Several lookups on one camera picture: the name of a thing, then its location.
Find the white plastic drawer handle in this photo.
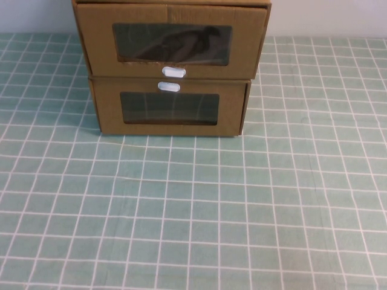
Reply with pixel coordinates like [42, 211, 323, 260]
[161, 66, 188, 79]
[157, 80, 181, 92]

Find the cardboard shoe box with window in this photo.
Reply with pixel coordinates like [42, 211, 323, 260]
[88, 76, 252, 137]

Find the cardboard shoe box sleeve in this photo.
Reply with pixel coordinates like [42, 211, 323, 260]
[71, 0, 272, 77]

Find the green grid tablecloth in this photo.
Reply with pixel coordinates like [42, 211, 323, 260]
[0, 32, 387, 290]

